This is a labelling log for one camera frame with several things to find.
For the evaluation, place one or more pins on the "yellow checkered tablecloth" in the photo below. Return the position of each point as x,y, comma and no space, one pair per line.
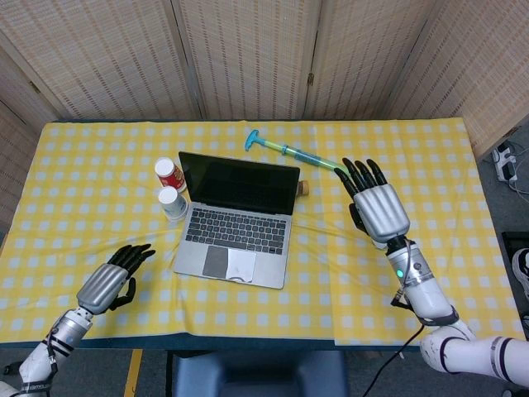
82,198

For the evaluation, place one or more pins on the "yellow floor tape strip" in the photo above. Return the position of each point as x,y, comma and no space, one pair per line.
133,372

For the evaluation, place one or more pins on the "white power strip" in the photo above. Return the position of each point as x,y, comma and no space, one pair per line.
505,163

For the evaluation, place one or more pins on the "red paper cup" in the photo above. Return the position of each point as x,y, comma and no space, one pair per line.
171,175

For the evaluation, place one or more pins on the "Costa coffee bottle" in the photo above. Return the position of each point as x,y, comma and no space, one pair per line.
305,188

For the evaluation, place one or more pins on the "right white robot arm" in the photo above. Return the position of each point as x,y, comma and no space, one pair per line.
425,293

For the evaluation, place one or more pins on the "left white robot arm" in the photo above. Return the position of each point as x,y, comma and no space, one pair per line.
45,355

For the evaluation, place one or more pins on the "white paper cup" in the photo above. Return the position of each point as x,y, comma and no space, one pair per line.
173,204

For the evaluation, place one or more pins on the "white black sneaker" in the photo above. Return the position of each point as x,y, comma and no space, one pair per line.
521,271

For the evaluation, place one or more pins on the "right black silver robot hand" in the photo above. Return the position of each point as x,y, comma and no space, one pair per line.
382,211

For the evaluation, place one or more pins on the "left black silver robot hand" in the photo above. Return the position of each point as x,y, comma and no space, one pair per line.
101,287

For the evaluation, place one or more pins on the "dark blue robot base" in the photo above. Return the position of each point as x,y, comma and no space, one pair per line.
260,374

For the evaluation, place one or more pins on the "woven folding screen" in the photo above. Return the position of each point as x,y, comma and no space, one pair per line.
256,54

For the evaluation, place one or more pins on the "green blue water pump toy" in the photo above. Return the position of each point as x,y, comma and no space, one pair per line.
297,154

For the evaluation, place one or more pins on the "silver laptop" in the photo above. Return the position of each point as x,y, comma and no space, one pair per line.
237,223

